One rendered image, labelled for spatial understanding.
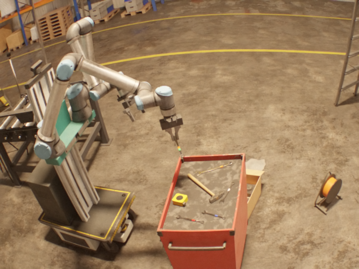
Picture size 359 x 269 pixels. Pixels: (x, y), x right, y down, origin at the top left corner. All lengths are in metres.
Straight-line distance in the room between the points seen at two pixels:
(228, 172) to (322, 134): 2.11
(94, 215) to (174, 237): 1.32
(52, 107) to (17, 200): 2.59
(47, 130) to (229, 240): 1.35
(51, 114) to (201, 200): 1.10
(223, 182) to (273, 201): 1.17
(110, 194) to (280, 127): 2.17
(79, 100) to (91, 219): 1.12
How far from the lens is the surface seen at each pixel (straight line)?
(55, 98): 2.25
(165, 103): 2.25
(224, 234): 2.18
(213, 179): 2.54
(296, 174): 3.85
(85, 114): 2.96
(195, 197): 2.44
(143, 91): 2.30
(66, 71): 2.15
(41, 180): 3.21
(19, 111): 3.96
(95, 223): 3.33
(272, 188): 3.71
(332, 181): 3.34
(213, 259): 2.43
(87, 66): 2.30
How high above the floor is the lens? 2.57
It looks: 34 degrees down
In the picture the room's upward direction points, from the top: 13 degrees counter-clockwise
